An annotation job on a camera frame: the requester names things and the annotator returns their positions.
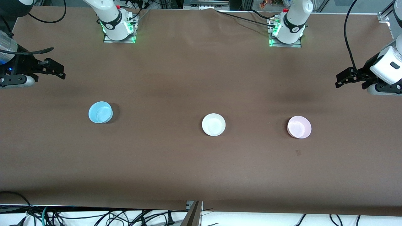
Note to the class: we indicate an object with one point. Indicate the pink bowl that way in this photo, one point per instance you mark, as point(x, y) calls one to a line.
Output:
point(299, 127)

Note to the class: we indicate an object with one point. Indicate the brown table cover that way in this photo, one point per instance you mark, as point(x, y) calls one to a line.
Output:
point(201, 78)

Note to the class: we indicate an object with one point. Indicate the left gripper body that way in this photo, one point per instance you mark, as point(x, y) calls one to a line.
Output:
point(363, 73)

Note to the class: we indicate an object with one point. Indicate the black power plug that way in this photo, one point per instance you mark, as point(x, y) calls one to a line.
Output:
point(170, 218)

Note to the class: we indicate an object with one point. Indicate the colourful background items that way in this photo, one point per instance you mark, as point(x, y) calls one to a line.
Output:
point(273, 3)

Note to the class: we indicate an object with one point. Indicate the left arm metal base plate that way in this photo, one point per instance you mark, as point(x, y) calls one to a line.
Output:
point(296, 45)

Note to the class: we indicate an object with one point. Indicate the white bowl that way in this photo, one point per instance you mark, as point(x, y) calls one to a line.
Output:
point(213, 124)

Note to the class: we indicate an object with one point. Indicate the silver aluminium extrusion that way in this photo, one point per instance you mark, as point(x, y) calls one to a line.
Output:
point(205, 4)

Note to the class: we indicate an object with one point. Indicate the aluminium frame corner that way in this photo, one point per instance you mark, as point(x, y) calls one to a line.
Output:
point(388, 18)

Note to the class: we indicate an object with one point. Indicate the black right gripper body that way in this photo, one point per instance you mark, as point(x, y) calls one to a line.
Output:
point(22, 64)

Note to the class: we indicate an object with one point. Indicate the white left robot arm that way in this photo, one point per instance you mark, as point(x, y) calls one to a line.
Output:
point(295, 18)

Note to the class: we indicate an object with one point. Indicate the metal table post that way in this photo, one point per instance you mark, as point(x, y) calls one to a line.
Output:
point(192, 216)

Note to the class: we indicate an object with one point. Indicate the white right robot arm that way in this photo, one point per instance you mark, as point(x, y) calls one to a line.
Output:
point(110, 18)

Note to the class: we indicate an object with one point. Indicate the blue bowl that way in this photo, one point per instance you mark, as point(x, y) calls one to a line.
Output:
point(100, 112)

